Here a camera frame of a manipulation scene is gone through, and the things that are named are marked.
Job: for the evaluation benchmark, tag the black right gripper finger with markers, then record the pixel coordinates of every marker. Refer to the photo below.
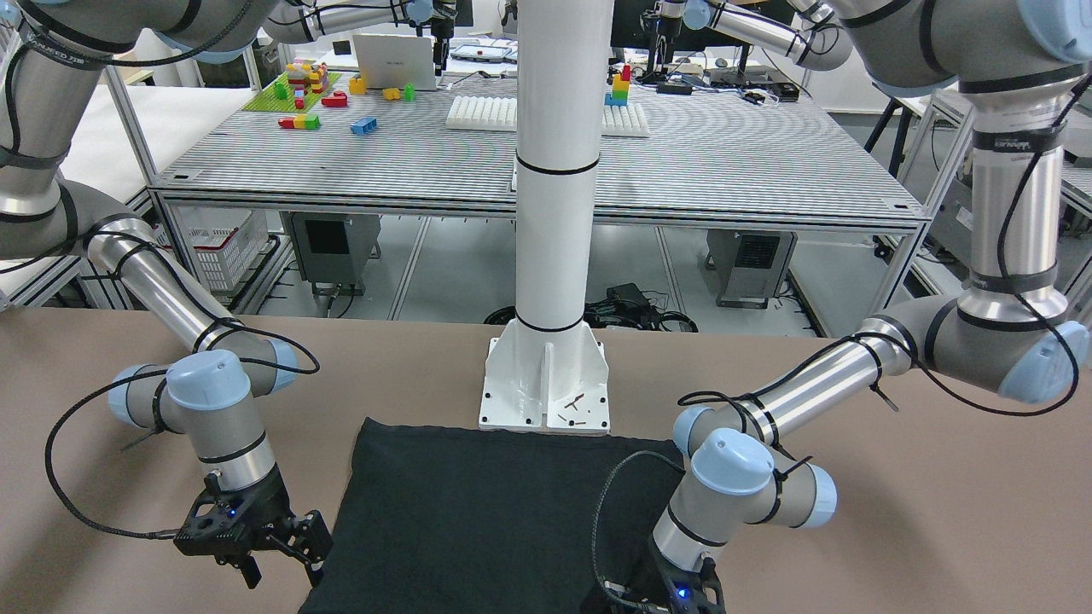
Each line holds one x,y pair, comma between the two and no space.
306,539
248,566

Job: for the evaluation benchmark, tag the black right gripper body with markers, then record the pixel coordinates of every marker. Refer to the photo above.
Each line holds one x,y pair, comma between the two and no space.
271,501

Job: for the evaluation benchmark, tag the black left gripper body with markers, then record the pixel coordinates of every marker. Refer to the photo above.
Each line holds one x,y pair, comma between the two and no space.
711,590

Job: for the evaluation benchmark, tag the black printed t-shirt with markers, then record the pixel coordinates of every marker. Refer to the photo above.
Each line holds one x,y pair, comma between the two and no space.
451,520

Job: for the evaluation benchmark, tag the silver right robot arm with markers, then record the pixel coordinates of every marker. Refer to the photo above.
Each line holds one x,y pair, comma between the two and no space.
60,50

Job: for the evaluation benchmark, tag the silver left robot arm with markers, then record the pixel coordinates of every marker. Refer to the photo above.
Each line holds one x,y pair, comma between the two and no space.
1022,65

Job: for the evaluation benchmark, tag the white plastic basket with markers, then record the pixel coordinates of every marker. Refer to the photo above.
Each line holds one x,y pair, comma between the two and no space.
226,242

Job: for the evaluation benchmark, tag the grey slatted work table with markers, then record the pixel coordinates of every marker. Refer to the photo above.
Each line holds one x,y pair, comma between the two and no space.
712,160

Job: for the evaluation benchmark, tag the blue building block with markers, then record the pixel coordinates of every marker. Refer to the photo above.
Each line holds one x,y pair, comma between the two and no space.
364,126

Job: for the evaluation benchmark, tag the green building block plate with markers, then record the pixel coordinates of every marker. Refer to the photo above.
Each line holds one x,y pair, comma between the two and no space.
301,86

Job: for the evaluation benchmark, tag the white laptop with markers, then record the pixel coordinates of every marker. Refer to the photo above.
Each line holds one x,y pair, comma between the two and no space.
386,61

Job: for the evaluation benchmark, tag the stacked coloured block tower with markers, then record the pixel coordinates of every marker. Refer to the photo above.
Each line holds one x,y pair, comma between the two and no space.
619,87

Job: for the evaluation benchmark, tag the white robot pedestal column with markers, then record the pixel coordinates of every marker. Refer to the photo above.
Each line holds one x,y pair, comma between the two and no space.
547,370

